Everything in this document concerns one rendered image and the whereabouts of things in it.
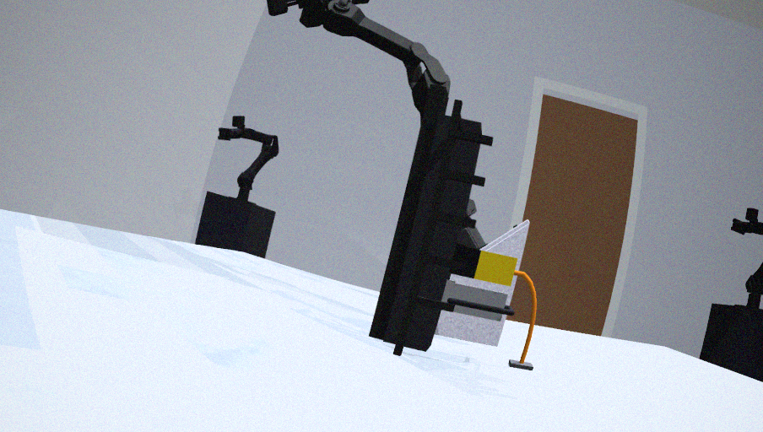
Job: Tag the yellow plug with orange cord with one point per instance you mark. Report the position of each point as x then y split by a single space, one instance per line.
495 268

